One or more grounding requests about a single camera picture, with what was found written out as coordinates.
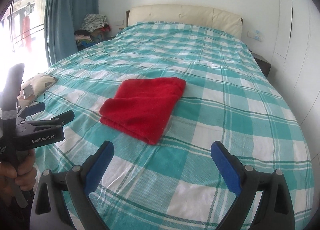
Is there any teal plaid bedspread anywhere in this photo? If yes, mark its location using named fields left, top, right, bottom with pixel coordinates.
left=15, top=21, right=315, bottom=230

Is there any colourful clothes pile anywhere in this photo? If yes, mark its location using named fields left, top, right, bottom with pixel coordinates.
left=74, top=26, right=115, bottom=51

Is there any silver-edged smartphone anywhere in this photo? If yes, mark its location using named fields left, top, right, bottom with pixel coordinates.
left=22, top=85, right=34, bottom=98

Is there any grey patterned crumpled cloth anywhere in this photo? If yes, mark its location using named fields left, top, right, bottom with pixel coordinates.
left=81, top=13, right=108, bottom=32

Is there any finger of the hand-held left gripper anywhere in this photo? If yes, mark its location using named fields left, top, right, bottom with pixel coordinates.
left=19, top=110, right=75, bottom=128
left=17, top=102, right=46, bottom=118

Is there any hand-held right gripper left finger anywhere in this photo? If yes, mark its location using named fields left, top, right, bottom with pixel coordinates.
left=29, top=140, right=115, bottom=230

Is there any red hanging garment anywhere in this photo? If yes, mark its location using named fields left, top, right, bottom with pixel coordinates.
left=22, top=16, right=31, bottom=46

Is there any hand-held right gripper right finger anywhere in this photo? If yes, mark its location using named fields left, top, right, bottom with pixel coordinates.
left=210, top=141, right=295, bottom=230

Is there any white wardrobe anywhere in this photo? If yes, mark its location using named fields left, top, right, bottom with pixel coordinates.
left=274, top=0, right=320, bottom=125

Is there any patterned pillow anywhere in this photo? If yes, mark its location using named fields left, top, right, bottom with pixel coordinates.
left=17, top=73, right=57, bottom=101

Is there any person's left hand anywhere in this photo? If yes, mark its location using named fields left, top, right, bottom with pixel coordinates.
left=0, top=149, right=37, bottom=192

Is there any red sweater with white rabbit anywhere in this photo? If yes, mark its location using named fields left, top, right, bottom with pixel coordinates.
left=99, top=77, right=187, bottom=145

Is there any cream padded headboard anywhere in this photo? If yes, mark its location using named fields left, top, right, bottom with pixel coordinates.
left=126, top=4, right=243, bottom=39

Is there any dark nightstand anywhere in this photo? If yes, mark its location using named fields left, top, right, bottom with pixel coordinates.
left=250, top=53, right=272, bottom=79

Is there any blue curtain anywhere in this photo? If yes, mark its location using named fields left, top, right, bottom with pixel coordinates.
left=44, top=0, right=100, bottom=67

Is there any white wall socket panel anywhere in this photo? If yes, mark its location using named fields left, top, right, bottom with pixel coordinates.
left=247, top=30, right=263, bottom=42

